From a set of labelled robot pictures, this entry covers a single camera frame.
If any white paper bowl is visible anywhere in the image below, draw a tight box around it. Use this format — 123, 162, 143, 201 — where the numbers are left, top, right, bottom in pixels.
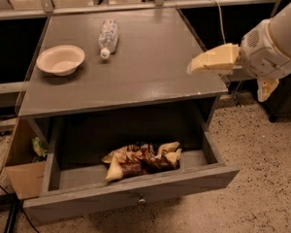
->
36, 45, 85, 77

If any cardboard box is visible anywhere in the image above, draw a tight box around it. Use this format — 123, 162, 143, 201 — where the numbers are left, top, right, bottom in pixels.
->
2, 119, 46, 200

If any grey open top drawer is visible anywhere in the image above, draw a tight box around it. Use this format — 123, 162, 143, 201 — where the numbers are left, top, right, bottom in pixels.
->
23, 103, 240, 221

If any black floor cable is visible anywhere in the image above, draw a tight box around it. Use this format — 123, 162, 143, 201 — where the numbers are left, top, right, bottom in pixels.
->
0, 173, 40, 233

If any white cable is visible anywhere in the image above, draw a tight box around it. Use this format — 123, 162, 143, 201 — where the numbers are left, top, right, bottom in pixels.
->
203, 0, 227, 46

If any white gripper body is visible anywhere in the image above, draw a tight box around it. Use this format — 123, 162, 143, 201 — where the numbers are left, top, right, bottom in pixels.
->
241, 19, 291, 80

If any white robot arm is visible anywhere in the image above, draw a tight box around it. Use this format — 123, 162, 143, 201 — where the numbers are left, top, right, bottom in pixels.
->
187, 2, 291, 102

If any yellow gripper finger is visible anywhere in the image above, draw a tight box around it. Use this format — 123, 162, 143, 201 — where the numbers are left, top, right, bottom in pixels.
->
257, 79, 279, 102
187, 43, 240, 75

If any metal railing frame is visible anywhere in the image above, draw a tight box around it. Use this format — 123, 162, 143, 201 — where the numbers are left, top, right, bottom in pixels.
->
0, 0, 282, 21

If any brown chip bag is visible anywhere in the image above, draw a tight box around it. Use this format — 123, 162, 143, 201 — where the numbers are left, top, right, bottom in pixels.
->
101, 142, 181, 182

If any clear plastic water bottle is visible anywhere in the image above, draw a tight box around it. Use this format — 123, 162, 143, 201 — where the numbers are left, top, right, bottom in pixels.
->
98, 19, 119, 59

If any green snack packet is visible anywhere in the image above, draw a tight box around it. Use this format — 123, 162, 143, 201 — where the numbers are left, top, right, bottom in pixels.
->
32, 137, 49, 157

